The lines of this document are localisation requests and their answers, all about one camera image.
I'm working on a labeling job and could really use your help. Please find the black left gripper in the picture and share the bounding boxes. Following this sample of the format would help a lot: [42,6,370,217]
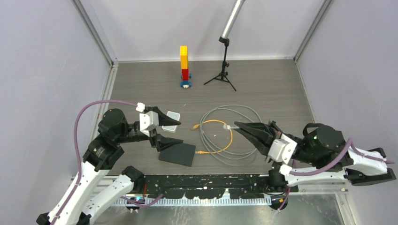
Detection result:
[117,107,184,150]

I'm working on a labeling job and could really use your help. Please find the white network switch box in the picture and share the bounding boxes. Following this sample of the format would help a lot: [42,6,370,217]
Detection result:
[161,111,181,133]

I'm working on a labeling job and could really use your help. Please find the grey ethernet cable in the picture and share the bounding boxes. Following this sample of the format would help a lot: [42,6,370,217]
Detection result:
[199,105,265,167]

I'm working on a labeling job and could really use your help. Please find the yellow ethernet cable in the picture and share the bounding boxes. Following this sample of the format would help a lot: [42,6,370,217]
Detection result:
[191,120,233,155]

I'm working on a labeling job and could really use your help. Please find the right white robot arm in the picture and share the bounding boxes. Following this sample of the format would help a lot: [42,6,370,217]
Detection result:
[234,120,397,192]

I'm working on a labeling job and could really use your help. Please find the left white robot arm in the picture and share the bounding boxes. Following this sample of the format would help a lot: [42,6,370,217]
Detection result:
[36,103,183,225]

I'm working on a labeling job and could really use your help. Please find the dark grey foam pad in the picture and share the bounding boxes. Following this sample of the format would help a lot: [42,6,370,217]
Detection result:
[158,143,196,167]

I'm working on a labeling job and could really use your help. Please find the colourful toy block tower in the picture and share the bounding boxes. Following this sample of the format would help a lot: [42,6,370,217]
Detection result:
[180,45,191,89]

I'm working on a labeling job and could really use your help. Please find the black tripod with silver pole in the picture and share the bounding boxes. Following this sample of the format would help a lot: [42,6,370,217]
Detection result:
[204,0,245,91]

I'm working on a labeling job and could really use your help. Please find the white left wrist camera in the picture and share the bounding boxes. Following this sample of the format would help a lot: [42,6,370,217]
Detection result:
[136,102,159,127]

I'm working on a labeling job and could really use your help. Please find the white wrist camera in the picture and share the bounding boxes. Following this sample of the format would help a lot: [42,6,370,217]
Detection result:
[136,102,159,127]
[267,134,298,176]

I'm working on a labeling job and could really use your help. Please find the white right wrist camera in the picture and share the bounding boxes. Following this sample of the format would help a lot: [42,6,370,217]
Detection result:
[267,134,298,176]

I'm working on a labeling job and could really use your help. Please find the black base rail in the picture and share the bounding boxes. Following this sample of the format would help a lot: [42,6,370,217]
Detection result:
[117,174,298,210]

